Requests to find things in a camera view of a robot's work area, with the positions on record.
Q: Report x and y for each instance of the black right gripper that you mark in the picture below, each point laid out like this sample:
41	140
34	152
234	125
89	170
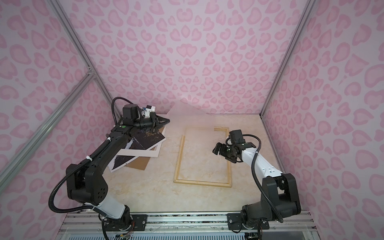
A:
222	151

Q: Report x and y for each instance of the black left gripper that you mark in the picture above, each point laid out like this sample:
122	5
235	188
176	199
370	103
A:
157	123

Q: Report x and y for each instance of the dark landscape photo print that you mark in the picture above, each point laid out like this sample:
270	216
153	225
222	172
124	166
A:
120	161

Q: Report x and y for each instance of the white mat board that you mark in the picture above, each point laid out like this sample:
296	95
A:
141	145

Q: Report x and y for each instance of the light wooden picture frame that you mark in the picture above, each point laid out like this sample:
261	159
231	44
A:
196	163

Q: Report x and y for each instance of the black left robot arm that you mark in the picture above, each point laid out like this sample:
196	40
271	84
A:
85	182

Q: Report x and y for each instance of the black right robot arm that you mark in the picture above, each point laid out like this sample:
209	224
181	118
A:
279	193

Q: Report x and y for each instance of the brown cardboard backing board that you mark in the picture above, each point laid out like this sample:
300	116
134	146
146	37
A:
141	162

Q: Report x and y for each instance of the diagonal aluminium strut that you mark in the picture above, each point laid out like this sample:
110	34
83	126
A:
20	159

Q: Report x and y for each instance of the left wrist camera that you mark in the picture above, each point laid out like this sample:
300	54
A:
146	111

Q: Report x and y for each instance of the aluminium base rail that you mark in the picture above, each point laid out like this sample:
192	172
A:
188	226

